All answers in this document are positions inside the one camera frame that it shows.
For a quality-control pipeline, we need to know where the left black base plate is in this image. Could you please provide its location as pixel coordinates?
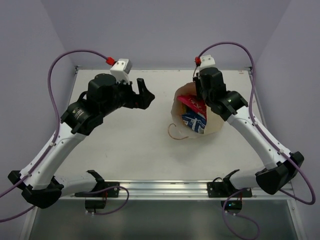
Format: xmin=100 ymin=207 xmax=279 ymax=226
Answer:
xmin=74 ymin=181 xmax=120 ymax=198

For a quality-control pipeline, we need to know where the blue white snack bag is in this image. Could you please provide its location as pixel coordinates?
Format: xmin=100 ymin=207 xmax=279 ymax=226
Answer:
xmin=181 ymin=111 xmax=207 ymax=134

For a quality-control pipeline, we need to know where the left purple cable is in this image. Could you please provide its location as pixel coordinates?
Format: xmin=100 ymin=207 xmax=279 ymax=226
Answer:
xmin=0 ymin=49 xmax=130 ymax=223

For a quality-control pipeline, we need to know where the large red snack bag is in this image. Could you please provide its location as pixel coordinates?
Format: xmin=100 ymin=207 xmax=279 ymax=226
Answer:
xmin=176 ymin=95 xmax=207 ymax=117

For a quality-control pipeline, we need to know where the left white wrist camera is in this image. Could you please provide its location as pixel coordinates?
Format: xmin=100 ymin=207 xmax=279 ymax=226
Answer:
xmin=105 ymin=57 xmax=132 ymax=85

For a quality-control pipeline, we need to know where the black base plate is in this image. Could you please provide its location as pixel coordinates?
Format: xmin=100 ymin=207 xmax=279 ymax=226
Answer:
xmin=74 ymin=181 xmax=120 ymax=198
xmin=206 ymin=177 xmax=253 ymax=198

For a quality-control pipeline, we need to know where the aluminium mounting rail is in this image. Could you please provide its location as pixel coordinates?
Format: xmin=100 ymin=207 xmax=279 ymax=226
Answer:
xmin=59 ymin=178 xmax=293 ymax=201

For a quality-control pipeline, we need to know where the brown paper bag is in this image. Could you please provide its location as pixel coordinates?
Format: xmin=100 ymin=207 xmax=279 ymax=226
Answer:
xmin=167 ymin=82 xmax=224 ymax=140

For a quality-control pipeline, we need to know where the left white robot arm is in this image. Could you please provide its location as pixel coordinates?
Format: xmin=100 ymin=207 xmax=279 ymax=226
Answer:
xmin=8 ymin=73 xmax=155 ymax=209

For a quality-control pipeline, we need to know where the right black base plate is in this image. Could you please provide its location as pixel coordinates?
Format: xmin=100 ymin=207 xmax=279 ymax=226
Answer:
xmin=206 ymin=177 xmax=253 ymax=198

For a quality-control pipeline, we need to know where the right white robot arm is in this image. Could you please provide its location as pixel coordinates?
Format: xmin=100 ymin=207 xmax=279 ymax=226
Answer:
xmin=193 ymin=67 xmax=304 ymax=197

